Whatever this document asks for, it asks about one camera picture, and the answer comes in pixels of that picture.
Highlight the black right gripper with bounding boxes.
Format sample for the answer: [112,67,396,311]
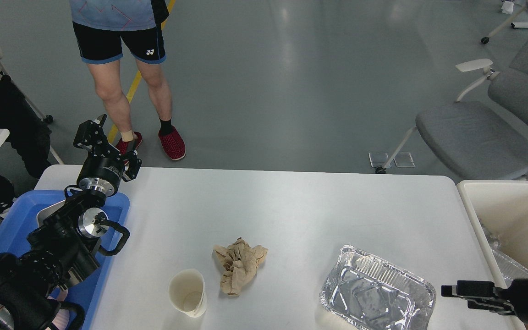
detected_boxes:
[441,278,528,325]

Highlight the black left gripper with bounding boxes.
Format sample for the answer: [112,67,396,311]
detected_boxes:
[73,114,142,197]

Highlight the square stainless steel tray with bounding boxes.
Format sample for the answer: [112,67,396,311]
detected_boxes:
[36,201,65,227]

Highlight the pink HOME mug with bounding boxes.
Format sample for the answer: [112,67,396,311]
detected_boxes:
[48,290,70,330]

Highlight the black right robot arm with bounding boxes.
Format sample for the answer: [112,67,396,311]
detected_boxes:
[441,278,528,325]

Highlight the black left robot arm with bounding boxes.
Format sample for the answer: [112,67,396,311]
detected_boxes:
[0,115,141,330]

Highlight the cream plastic bin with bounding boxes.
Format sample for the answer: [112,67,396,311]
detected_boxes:
[457,180,528,288]

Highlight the standing person in shorts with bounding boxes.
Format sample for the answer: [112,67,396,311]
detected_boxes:
[69,0,186,161]

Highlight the aluminium foil tray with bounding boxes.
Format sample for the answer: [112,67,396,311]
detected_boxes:
[319,245,437,330]

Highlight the blue plastic tray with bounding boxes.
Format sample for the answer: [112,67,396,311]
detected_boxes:
[0,190,130,330]

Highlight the cream paper cup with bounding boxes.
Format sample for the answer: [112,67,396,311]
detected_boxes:
[168,268,207,318]

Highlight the crumpled brown paper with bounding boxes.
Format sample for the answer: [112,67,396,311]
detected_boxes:
[213,237,268,296]

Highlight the grey office chair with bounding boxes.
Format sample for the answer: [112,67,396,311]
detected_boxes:
[369,40,528,181]

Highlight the white chair base far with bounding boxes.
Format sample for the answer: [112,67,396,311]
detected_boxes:
[480,0,528,44]

